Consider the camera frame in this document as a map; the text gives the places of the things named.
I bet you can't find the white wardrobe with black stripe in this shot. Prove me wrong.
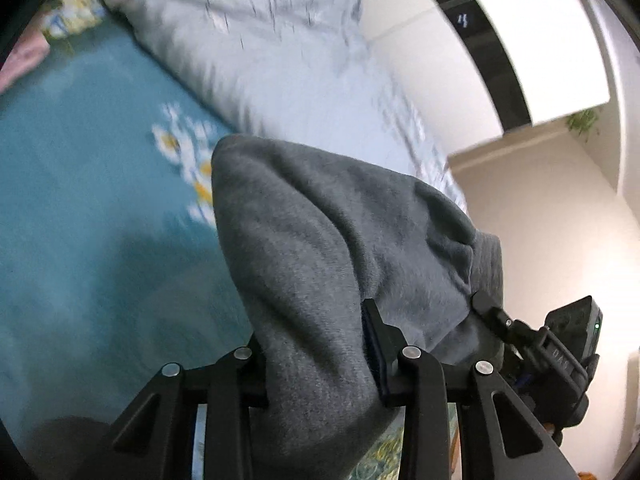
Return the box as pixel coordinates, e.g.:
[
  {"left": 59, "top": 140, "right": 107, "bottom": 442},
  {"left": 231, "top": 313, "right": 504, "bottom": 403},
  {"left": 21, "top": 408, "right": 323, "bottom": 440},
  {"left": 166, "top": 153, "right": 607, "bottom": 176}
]
[{"left": 355, "top": 0, "right": 613, "bottom": 158}]

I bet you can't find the dark grey sweater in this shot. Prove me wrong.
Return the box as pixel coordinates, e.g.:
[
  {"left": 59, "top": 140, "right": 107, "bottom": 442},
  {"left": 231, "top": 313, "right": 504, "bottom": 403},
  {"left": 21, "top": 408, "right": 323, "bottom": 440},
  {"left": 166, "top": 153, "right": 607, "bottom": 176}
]
[{"left": 212, "top": 135, "right": 503, "bottom": 480}]

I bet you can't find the pink cloth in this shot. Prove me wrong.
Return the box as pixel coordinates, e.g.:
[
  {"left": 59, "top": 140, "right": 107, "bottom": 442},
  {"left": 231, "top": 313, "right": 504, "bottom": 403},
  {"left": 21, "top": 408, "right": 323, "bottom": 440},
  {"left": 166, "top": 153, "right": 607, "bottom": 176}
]
[{"left": 0, "top": 30, "right": 51, "bottom": 93}]

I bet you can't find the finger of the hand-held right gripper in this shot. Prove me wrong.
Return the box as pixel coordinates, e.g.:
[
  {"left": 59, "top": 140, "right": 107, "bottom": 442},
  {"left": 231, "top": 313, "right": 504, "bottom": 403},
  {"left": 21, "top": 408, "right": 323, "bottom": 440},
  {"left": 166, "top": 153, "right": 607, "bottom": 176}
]
[{"left": 471, "top": 291, "right": 526, "bottom": 356}]

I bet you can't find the blue-grey floral quilt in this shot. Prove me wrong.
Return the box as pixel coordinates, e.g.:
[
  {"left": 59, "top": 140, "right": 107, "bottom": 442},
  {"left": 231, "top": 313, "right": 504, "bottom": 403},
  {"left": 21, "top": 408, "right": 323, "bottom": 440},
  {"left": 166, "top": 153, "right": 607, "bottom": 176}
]
[{"left": 100, "top": 0, "right": 468, "bottom": 211}]

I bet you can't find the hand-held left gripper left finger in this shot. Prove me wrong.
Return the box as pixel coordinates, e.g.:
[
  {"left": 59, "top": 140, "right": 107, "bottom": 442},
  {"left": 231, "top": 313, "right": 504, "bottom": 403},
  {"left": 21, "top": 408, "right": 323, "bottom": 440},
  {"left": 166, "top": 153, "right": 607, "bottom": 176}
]
[{"left": 75, "top": 335, "right": 271, "bottom": 480}]

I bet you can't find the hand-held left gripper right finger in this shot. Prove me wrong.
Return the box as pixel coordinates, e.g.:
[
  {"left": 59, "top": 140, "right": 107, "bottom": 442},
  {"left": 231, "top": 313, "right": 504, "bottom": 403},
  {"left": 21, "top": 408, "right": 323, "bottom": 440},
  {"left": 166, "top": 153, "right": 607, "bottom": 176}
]
[{"left": 361, "top": 298, "right": 571, "bottom": 480}]

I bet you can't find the green plant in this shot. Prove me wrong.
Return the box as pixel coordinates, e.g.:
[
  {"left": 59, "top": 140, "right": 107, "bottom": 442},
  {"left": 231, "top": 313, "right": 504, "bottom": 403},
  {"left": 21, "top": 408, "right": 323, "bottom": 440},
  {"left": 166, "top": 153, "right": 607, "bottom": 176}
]
[{"left": 565, "top": 107, "right": 601, "bottom": 138}]

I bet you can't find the teal floral blanket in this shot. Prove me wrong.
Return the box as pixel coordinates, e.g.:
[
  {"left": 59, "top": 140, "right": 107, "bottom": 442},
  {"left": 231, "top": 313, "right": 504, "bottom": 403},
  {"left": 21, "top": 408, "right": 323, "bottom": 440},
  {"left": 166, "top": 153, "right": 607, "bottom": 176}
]
[{"left": 0, "top": 0, "right": 461, "bottom": 480}]

